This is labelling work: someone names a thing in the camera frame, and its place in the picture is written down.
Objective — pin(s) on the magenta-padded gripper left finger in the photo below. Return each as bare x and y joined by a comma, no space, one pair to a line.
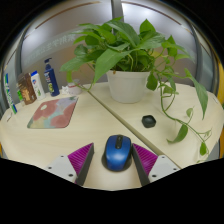
81,160

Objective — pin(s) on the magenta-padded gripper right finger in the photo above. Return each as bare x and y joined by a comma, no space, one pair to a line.
145,160

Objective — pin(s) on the blue and black computer mouse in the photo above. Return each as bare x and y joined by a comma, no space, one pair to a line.
117,153

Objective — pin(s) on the floral print mouse pad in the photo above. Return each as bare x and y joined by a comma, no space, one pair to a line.
53,112

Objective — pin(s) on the small black square object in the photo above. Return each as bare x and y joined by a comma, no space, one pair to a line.
149,121

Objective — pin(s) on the small white lidded jar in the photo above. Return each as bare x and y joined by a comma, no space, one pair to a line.
75,88

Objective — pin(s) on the crumpled white tissue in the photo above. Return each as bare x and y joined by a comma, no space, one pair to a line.
65,90

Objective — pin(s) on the green plant in white pot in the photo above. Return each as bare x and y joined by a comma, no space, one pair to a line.
128,87

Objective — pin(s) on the small white paper piece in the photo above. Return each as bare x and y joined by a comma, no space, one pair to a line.
9,117

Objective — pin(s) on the white bottle with blue cap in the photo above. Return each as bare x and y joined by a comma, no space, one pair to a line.
38,86

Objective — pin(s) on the dark blue pump bottle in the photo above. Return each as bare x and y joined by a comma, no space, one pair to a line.
51,80

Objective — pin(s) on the brown carton box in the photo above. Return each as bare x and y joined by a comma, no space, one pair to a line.
27,90

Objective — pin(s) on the clear bottle with green label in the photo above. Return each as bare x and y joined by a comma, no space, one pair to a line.
19,95

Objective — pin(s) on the white green blue tube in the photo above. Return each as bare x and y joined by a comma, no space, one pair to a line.
10,96

